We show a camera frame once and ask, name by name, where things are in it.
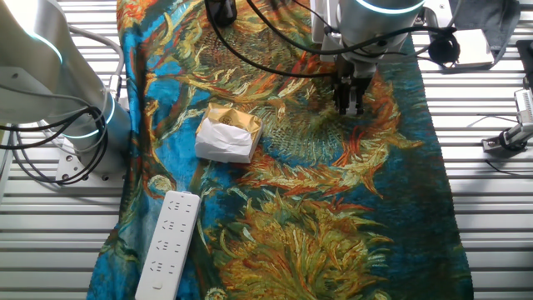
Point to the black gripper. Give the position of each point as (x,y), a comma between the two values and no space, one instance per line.
(347,75)

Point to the silver robot arm with gripper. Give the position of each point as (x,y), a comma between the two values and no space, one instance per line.
(375,29)

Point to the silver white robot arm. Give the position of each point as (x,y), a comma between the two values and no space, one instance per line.
(33,62)

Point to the sunflower painting print tablecloth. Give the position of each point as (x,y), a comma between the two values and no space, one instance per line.
(312,208)

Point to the gold and white tissue box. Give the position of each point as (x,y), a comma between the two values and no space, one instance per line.
(227,141)

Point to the grey cloth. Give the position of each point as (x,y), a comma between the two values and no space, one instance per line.
(487,14)

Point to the white power strip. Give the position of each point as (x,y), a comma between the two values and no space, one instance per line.
(166,250)

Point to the silver camera on mount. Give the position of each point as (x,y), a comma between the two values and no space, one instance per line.
(525,112)

